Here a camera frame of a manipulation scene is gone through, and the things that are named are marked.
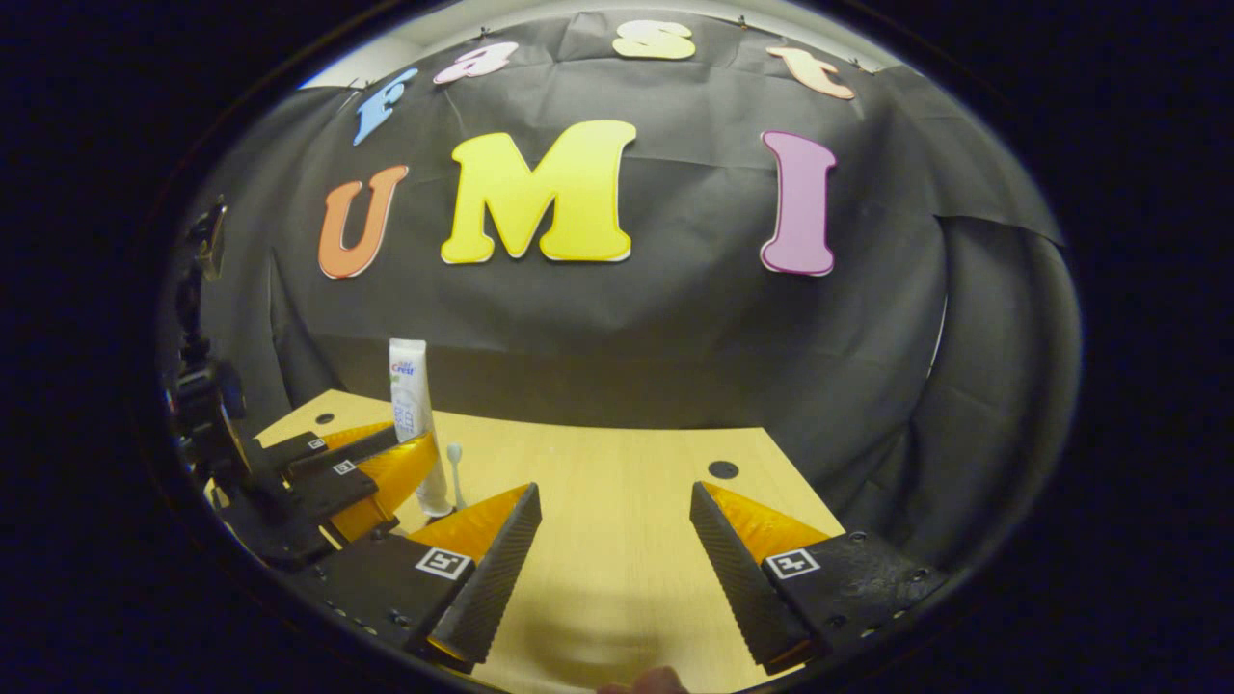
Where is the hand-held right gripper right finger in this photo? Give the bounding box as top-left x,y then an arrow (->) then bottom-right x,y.
688,482 -> 951,676

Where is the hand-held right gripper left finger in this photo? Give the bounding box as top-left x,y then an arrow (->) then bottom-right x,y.
289,482 -> 543,674

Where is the white toothpaste tube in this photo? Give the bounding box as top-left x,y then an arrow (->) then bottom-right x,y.
389,337 -> 454,519

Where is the wooden desktop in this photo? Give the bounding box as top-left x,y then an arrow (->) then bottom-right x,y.
253,388 -> 847,694

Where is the black backdrop cloth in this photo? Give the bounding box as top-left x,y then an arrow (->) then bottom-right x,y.
169,10 -> 1081,570

